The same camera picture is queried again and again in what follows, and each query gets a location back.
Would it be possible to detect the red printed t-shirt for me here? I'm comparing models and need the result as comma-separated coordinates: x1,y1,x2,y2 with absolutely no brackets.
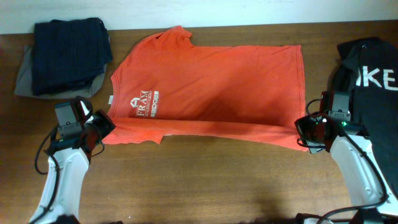
104,26,305,150

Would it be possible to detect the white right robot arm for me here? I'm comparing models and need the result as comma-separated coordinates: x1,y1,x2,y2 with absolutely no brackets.
295,91,397,224

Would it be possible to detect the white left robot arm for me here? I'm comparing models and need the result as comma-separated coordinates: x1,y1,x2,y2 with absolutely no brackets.
29,96,115,223

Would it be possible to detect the folded navy blue garment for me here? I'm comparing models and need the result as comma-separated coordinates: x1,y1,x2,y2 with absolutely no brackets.
32,17,113,95

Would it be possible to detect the black printed t-shirt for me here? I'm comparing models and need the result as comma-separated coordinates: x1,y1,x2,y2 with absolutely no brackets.
331,37,397,195

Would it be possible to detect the folded grey garment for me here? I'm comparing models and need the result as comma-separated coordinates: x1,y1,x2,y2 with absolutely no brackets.
14,47,107,100

